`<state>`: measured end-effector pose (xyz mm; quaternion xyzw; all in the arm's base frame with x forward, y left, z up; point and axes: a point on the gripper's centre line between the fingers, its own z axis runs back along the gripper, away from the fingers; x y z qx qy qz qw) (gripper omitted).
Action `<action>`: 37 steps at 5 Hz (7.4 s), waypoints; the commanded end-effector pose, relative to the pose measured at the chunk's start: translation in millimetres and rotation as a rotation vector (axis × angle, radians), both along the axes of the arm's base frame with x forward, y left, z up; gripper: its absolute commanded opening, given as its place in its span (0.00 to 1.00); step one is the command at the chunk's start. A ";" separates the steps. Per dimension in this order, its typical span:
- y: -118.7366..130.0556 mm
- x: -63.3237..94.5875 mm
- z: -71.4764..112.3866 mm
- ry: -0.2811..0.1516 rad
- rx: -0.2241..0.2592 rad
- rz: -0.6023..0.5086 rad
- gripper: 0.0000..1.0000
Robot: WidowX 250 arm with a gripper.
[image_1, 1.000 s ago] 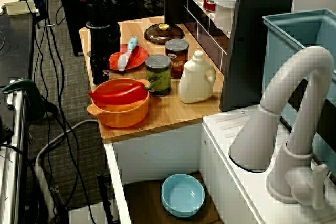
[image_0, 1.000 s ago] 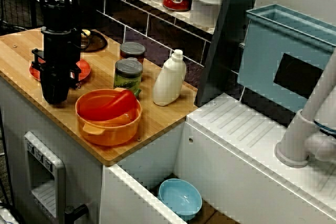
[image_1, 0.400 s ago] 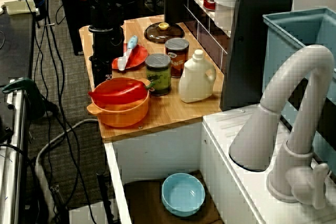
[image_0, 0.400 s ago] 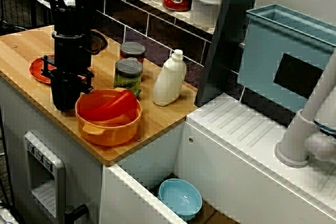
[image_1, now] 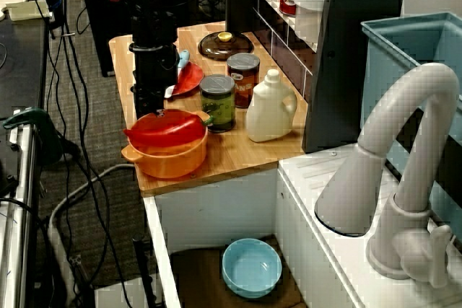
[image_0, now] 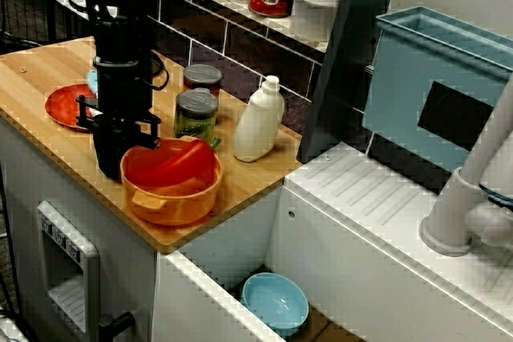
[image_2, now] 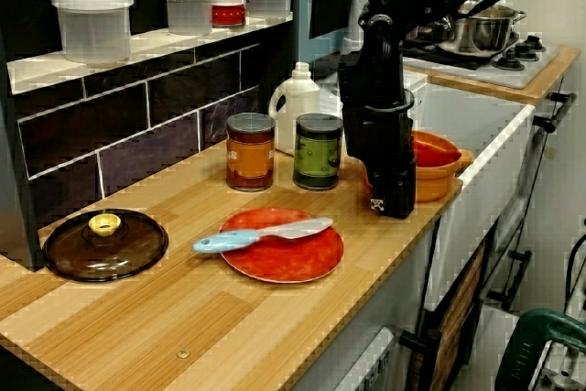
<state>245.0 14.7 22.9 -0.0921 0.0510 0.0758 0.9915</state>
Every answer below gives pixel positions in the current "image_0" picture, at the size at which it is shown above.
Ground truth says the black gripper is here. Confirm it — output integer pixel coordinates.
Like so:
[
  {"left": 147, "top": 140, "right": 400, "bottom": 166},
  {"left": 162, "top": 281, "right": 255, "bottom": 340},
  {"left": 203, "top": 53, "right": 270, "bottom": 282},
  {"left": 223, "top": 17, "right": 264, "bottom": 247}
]
[{"left": 75, "top": 57, "right": 163, "bottom": 182}]

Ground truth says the red bell pepper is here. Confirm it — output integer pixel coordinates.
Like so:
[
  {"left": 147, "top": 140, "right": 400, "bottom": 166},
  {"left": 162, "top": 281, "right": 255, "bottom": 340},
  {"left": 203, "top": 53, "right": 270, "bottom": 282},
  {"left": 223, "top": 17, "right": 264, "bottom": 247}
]
[{"left": 127, "top": 137, "right": 222, "bottom": 189}]

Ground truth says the blue handled grey knife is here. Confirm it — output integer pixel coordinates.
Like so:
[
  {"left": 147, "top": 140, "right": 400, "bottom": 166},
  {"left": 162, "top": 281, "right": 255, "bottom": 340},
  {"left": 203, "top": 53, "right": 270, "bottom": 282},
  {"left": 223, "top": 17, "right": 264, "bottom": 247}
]
[{"left": 87, "top": 70, "right": 104, "bottom": 117}]

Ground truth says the red round plate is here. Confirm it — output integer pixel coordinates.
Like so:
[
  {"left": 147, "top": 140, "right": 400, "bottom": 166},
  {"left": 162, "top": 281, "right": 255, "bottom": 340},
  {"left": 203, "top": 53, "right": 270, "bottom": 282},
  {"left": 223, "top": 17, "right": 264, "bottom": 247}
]
[{"left": 44, "top": 83, "right": 101, "bottom": 131}]

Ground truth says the orange plastic pot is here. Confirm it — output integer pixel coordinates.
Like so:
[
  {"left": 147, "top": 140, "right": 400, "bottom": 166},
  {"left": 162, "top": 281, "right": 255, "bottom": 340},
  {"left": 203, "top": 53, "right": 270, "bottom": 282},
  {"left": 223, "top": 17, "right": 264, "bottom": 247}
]
[{"left": 119, "top": 137, "right": 224, "bottom": 226}]

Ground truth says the green peas can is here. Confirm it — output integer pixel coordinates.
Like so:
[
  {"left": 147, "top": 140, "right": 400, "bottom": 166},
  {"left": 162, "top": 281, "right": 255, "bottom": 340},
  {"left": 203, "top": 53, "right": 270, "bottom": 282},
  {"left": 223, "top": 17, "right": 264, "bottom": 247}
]
[{"left": 173, "top": 89, "right": 220, "bottom": 141}]

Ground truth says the orange beans can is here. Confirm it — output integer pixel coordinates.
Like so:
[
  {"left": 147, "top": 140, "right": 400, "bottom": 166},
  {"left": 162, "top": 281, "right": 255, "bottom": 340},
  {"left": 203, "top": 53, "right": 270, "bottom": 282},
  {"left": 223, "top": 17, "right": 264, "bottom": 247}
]
[{"left": 183, "top": 63, "right": 223, "bottom": 99}]

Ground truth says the white toy kitchen cabinet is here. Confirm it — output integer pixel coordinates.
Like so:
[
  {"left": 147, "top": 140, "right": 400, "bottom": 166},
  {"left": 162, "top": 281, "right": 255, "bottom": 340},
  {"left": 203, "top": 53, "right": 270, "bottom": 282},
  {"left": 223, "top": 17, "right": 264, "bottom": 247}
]
[{"left": 0, "top": 115, "right": 281, "bottom": 342}]

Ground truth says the grey ice dispenser panel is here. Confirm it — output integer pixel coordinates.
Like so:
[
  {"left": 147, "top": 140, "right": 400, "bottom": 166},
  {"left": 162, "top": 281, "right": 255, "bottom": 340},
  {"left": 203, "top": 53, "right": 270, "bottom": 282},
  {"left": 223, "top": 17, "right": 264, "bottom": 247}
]
[{"left": 35, "top": 200, "right": 100, "bottom": 337}]

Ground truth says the dark tiled backsplash shelf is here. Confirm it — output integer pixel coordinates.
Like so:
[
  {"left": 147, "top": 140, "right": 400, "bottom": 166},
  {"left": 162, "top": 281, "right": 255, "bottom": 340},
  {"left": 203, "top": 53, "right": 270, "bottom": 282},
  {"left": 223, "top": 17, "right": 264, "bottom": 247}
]
[{"left": 146, "top": 0, "right": 378, "bottom": 159}]

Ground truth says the light blue bowl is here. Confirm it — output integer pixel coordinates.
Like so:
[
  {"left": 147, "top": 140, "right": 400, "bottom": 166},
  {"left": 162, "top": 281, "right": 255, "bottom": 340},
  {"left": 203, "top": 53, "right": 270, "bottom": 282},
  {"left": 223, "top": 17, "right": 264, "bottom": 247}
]
[{"left": 240, "top": 272, "right": 309, "bottom": 338}]

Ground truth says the medium clear jar white lid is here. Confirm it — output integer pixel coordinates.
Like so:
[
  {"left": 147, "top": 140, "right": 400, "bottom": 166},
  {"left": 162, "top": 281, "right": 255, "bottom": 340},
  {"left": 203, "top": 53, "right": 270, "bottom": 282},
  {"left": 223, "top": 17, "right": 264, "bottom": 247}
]
[{"left": 291, "top": 0, "right": 345, "bottom": 42}]

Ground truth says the dark grey upright panel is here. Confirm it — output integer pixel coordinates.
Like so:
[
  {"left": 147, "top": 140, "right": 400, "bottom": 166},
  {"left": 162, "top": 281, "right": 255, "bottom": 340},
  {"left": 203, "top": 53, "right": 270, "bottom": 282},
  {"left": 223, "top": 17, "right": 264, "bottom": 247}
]
[{"left": 298, "top": 0, "right": 403, "bottom": 163}]

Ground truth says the white sink basin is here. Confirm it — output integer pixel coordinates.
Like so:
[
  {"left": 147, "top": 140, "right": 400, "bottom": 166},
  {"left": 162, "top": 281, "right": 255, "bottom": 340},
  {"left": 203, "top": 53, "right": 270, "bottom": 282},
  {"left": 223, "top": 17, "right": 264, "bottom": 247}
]
[{"left": 154, "top": 141, "right": 513, "bottom": 342}]

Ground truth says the teal plastic bin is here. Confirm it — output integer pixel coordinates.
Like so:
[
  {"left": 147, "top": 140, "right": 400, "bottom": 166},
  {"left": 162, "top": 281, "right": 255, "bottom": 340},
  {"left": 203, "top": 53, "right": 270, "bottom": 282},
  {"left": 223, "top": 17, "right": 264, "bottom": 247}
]
[{"left": 362, "top": 6, "right": 513, "bottom": 175}]

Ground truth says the grey toy faucet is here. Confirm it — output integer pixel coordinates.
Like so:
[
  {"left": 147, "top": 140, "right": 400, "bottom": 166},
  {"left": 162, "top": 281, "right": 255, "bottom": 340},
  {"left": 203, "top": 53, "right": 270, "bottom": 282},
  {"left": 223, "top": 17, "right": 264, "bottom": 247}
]
[{"left": 418, "top": 77, "right": 513, "bottom": 257}]

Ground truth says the black wire mesh panel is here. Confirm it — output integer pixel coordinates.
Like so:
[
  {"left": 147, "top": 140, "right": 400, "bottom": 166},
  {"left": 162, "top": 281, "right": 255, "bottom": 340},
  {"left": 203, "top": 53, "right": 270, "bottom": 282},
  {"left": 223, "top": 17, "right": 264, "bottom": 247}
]
[{"left": 0, "top": 0, "right": 97, "bottom": 45}]

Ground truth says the black door handle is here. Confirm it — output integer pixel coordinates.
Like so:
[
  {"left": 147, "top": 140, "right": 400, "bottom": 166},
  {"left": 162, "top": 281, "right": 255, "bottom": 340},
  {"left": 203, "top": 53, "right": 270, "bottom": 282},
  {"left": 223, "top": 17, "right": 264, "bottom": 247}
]
[{"left": 98, "top": 312, "right": 137, "bottom": 333}]

